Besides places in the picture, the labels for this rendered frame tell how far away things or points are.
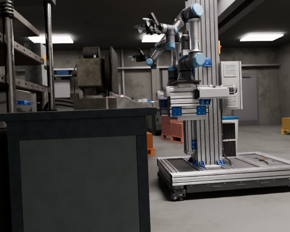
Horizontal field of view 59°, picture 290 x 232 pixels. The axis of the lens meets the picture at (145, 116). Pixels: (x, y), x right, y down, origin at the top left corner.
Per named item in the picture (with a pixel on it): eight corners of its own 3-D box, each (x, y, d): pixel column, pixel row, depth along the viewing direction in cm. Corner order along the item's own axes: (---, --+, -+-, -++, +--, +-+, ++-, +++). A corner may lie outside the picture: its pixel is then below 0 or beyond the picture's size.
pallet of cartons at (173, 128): (159, 138, 711) (159, 111, 709) (196, 136, 727) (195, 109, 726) (172, 144, 575) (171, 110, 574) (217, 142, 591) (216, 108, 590)
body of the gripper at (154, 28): (150, 30, 192) (163, 32, 198) (149, 19, 193) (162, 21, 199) (145, 34, 199) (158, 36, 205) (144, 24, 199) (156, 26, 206)
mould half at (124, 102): (140, 109, 224) (139, 96, 224) (151, 108, 200) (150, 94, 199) (82, 111, 206) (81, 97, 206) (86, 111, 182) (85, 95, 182)
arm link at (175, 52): (169, 78, 290) (167, 30, 289) (172, 79, 304) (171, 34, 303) (179, 78, 286) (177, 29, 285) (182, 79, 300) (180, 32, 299)
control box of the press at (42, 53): (60, 187, 273) (53, 49, 270) (51, 196, 243) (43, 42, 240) (38, 188, 272) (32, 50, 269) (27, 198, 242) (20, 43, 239)
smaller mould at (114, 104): (118, 109, 166) (118, 98, 166) (117, 109, 151) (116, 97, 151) (87, 110, 165) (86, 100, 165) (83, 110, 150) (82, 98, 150)
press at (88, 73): (120, 149, 534) (115, 35, 530) (68, 152, 525) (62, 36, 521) (120, 142, 660) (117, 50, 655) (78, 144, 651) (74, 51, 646)
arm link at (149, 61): (177, 31, 274) (150, 67, 286) (180, 33, 284) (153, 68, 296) (170, 25, 277) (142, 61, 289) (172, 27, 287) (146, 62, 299)
